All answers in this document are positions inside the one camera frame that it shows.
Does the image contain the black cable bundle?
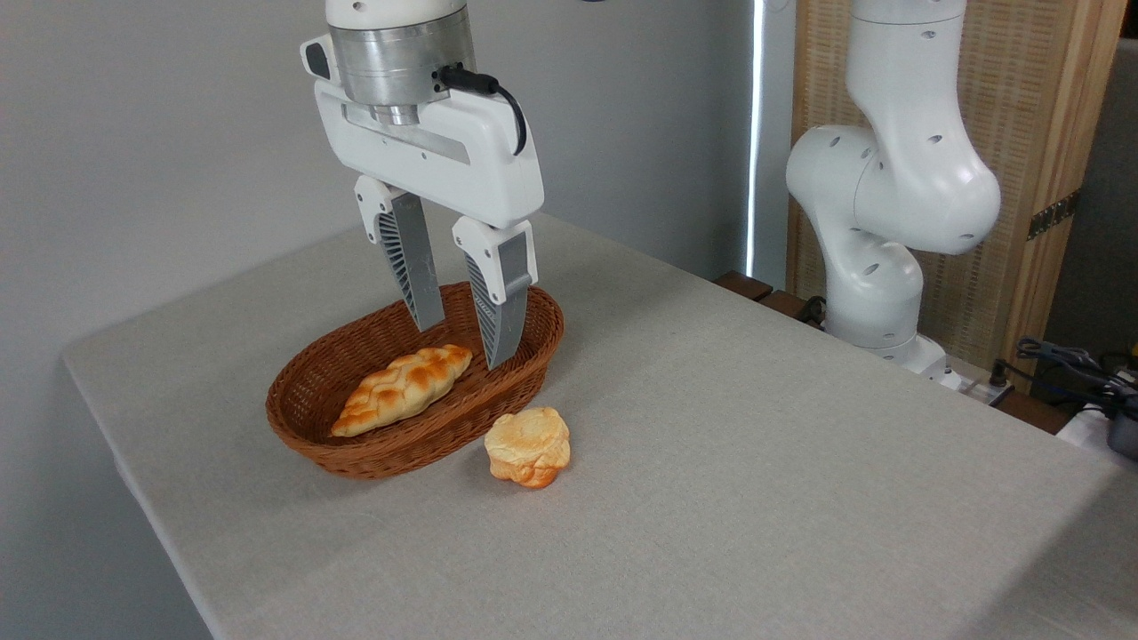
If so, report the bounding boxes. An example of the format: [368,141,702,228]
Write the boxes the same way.
[991,338,1138,419]

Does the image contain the wooden woven folding screen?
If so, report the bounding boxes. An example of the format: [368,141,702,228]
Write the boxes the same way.
[787,0,1128,392]

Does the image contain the brown oval wicker basket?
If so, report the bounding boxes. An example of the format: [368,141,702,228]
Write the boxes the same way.
[266,281,565,481]

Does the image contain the metal screen hinge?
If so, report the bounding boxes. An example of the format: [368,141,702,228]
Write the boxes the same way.
[1027,188,1081,241]

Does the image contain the long braided bread loaf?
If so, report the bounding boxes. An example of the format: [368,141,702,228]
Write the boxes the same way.
[331,344,474,438]

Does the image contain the bright vertical light strip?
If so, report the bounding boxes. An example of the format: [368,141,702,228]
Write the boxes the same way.
[747,0,766,276]

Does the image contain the small round bread bun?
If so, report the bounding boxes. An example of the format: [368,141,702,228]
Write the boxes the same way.
[485,407,572,490]

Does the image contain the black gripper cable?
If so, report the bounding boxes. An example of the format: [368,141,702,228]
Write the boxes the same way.
[436,64,528,156]

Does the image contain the white power strip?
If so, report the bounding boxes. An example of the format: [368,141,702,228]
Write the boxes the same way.
[942,360,1014,405]

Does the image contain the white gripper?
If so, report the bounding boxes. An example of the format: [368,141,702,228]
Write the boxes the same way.
[300,34,545,371]

